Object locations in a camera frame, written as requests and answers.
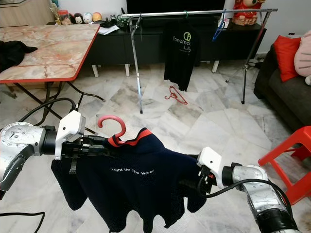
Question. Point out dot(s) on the black flat garment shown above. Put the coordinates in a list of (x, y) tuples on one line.
[(14, 53)]

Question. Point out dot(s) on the light wooden sideboard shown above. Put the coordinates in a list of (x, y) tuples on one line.
[(24, 15)]

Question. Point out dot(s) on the black pouch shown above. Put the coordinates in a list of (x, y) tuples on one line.
[(112, 23)]

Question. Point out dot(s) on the white round plush toy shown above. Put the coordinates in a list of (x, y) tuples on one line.
[(87, 18)]

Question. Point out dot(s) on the orange round plush toy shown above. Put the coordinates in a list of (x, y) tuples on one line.
[(97, 16)]

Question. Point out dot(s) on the white pink small package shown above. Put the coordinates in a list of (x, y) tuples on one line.
[(221, 23)]

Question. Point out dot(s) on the green plastic hanger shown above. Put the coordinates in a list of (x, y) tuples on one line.
[(186, 14)]

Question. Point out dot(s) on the red plastic stool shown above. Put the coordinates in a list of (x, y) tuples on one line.
[(289, 145)]

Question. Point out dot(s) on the dark brown fabric sofa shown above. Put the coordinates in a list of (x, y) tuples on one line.
[(282, 102)]

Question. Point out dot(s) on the blue plastic hanger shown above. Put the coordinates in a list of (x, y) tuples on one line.
[(218, 31)]

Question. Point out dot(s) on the silver metal clothes rack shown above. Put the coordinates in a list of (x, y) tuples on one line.
[(155, 14)]

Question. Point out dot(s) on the red cushion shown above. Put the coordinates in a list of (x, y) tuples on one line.
[(286, 56)]

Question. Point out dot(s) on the red laughing buddha statue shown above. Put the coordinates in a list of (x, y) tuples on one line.
[(248, 14)]

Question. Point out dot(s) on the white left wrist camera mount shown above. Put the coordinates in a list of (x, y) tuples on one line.
[(70, 131)]

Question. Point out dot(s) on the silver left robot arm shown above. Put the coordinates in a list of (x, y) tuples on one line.
[(19, 145)]

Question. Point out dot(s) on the black tv cabinet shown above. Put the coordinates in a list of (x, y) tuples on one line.
[(116, 51)]

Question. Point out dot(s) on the navy t-shirt red collar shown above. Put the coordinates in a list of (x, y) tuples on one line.
[(136, 189)]

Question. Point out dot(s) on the black printed t-shirt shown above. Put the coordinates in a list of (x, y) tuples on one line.
[(182, 60)]

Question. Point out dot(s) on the brown round plush toy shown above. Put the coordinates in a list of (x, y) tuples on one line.
[(77, 19)]

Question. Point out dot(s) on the red lid jar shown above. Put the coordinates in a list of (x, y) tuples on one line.
[(64, 18)]

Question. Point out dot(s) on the black television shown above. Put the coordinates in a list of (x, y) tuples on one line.
[(175, 5)]

